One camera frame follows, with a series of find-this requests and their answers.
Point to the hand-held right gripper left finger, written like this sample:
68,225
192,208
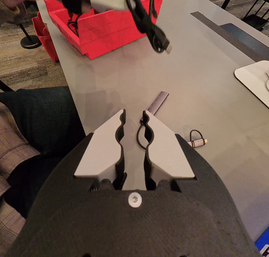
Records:
100,151

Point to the blue plastic bin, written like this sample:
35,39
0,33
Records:
263,244

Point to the black metal cart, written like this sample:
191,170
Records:
255,22

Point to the small red plastic bin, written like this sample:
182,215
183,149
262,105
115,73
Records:
45,40

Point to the white document stand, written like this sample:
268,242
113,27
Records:
252,80

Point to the person's plaid shirt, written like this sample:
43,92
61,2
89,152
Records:
12,147

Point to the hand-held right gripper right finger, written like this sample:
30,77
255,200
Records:
168,156

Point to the long silver usb hub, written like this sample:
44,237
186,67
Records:
158,102

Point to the black stanchion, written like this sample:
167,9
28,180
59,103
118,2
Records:
31,43

